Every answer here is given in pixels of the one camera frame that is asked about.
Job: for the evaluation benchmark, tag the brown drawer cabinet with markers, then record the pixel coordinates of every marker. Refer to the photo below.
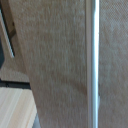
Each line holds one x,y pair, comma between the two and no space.
11,71

